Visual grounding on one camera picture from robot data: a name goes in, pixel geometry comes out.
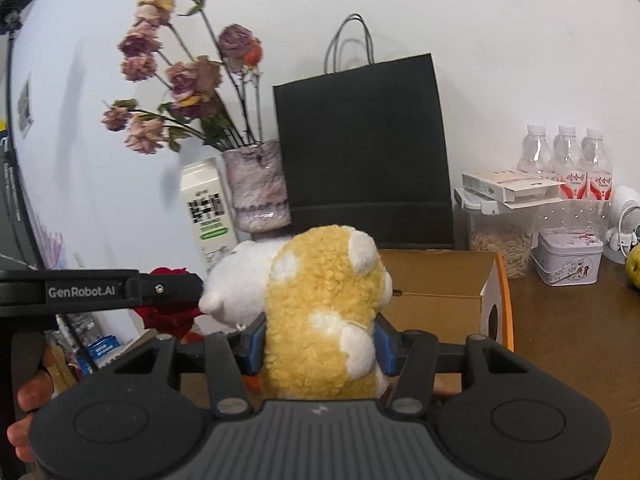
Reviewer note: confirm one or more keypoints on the green fruit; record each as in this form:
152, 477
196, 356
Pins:
634, 267

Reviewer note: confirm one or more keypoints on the yellow and white plush toy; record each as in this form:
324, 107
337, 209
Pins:
320, 310

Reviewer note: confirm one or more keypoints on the red artificial rose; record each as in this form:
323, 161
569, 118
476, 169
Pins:
165, 322

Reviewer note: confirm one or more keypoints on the person's left hand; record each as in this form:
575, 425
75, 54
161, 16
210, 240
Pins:
32, 392

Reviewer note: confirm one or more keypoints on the dried rose bouquet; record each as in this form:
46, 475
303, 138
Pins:
192, 77

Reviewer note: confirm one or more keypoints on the blue packet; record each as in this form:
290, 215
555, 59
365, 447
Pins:
102, 349

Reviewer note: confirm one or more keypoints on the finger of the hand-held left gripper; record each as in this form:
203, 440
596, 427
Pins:
165, 289

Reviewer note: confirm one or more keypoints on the black paper bag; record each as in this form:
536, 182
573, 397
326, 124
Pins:
360, 150

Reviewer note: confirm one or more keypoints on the pink coral wall sticker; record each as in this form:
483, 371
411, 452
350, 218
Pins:
55, 250

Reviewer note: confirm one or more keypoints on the clear plastic packaging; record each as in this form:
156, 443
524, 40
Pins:
575, 215

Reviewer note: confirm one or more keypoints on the clear plastic seed container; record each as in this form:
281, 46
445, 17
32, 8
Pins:
500, 247

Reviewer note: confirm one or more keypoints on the grey wall sticker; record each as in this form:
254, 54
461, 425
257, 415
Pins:
24, 107

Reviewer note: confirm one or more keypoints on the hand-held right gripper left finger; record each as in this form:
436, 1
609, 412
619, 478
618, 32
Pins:
255, 350

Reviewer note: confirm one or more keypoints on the white printed tin box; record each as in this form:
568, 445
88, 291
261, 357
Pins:
565, 265

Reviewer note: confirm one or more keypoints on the small white desk fan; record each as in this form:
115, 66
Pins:
625, 210

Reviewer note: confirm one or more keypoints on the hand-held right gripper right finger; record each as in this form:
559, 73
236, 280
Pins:
387, 347

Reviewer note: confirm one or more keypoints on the flat white cardboard box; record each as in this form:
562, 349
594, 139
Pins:
505, 182

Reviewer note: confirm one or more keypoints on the purple white ceramic vase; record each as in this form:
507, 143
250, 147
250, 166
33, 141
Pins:
255, 185

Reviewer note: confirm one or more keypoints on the brown cardboard box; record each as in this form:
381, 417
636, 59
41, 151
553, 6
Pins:
440, 280

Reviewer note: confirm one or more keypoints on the white milk carton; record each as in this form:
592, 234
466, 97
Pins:
210, 230

